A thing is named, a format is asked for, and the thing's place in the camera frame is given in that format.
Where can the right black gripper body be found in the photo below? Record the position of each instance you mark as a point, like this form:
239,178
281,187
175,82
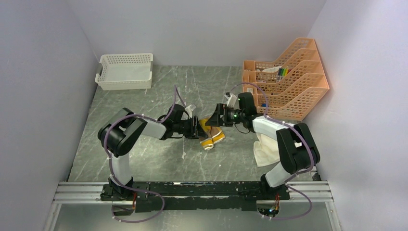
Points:
230,115

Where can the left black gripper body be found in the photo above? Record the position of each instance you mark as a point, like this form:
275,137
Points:
186,127

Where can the yellow brown bear towel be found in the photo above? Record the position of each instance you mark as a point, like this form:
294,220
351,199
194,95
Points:
214,135

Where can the white towel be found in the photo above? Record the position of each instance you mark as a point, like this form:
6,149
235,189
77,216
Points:
266,150

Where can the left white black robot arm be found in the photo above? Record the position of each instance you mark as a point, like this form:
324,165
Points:
121,132

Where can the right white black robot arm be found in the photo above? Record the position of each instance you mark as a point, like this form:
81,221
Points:
294,143

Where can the orange plastic file organizer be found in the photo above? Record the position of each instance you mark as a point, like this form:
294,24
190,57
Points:
291,97

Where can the colourful pens in organizer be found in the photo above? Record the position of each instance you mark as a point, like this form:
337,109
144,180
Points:
282,72

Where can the white plastic basket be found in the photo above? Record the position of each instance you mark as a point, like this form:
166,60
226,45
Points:
125,71

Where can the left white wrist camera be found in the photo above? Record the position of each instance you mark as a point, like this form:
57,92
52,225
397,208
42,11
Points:
190,109

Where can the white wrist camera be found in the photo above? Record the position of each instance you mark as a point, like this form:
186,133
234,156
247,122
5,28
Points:
231,99
190,109

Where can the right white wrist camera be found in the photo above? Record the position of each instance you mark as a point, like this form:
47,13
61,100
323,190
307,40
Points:
231,99

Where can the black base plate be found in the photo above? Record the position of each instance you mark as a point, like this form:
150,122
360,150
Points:
156,195

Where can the aluminium rail frame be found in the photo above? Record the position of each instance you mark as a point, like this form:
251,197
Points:
77,205

